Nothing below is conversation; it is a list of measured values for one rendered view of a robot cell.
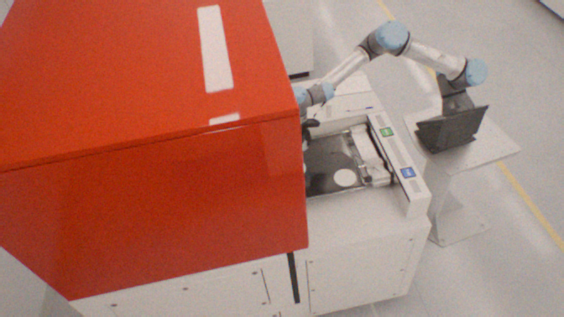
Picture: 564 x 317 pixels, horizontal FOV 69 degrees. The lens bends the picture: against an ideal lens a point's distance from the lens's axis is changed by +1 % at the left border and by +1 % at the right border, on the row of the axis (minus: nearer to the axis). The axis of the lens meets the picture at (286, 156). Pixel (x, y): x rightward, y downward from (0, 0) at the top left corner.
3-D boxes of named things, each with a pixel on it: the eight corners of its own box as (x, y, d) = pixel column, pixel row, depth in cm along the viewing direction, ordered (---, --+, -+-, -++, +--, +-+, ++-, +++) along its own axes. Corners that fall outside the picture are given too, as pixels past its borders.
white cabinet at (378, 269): (300, 325, 231) (290, 258, 170) (271, 193, 295) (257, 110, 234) (408, 300, 236) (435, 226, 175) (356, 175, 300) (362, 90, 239)
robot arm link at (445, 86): (456, 90, 203) (448, 64, 202) (473, 86, 190) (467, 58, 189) (435, 96, 201) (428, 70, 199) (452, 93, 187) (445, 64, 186)
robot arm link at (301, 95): (311, 92, 159) (291, 99, 157) (312, 113, 167) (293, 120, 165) (303, 81, 164) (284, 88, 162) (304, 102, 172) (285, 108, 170)
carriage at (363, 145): (373, 188, 187) (373, 184, 184) (349, 133, 211) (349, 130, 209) (389, 184, 187) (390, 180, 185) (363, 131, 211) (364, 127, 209)
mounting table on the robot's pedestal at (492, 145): (460, 113, 237) (466, 96, 227) (513, 166, 209) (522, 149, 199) (391, 136, 230) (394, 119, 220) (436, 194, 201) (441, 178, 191)
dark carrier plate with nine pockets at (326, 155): (289, 201, 180) (288, 200, 180) (274, 147, 203) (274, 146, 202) (362, 185, 183) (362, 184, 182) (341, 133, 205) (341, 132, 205)
